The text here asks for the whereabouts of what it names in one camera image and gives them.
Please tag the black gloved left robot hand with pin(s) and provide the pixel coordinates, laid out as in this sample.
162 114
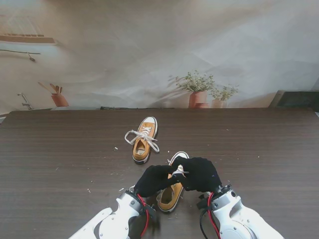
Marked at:
154 181

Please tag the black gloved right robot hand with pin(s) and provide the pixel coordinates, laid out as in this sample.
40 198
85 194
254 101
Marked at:
199 174

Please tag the yellow canvas sneaker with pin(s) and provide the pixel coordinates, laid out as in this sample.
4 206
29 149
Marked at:
140 152
169 199

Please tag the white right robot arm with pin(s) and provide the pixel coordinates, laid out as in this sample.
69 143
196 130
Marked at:
239 216

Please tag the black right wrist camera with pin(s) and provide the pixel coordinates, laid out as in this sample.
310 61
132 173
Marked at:
202 203

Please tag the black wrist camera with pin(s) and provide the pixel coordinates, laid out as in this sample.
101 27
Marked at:
150 210
202 203

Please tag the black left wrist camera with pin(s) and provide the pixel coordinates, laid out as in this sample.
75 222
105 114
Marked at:
150 210

